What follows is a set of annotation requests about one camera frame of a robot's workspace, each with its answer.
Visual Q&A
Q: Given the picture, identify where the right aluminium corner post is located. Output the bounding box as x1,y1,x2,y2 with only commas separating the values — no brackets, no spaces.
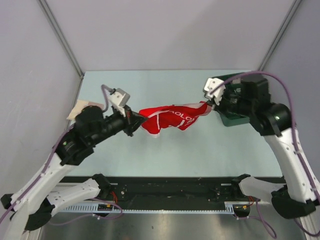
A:
257,0,303,71

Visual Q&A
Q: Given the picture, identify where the white slotted cable duct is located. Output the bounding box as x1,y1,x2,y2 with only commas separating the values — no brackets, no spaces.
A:
60,201,234,215

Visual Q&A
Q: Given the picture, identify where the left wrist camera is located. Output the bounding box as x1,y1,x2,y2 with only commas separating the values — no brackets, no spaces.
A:
109,88,131,117

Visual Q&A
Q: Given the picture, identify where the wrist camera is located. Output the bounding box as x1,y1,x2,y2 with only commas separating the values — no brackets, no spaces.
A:
109,88,131,117
203,77,226,106

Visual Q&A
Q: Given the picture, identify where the green compartment tray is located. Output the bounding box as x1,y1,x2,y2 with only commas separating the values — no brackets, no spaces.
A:
212,72,250,127

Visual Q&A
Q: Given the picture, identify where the aluminium frame rail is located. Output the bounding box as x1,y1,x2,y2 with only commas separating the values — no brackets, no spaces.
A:
299,213,320,234

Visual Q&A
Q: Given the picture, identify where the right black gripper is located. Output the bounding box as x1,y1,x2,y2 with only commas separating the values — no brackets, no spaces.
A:
206,88,254,118

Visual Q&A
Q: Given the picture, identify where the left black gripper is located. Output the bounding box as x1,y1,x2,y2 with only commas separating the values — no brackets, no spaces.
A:
90,104,148,146

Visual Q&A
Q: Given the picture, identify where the red underwear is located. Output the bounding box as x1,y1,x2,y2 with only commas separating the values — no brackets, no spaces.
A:
138,101,213,138

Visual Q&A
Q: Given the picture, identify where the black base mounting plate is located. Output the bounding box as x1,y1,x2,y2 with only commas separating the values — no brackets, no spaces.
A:
59,175,286,211

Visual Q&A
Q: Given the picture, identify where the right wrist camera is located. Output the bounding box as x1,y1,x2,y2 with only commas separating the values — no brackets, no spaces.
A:
203,77,226,106

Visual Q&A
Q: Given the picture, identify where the aluminium corner post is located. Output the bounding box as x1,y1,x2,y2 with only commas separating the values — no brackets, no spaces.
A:
257,0,303,71
37,0,84,79

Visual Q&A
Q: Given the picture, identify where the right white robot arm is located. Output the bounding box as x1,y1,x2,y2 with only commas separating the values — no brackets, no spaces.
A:
207,72,320,219

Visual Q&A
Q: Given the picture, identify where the left aluminium corner post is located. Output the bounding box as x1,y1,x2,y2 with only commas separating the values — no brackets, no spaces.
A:
37,0,84,79

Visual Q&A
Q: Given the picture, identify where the beige and mauve underwear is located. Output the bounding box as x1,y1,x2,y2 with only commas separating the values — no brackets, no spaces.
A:
66,99,104,121

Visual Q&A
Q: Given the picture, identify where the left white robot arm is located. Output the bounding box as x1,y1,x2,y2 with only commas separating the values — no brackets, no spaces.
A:
1,106,147,234

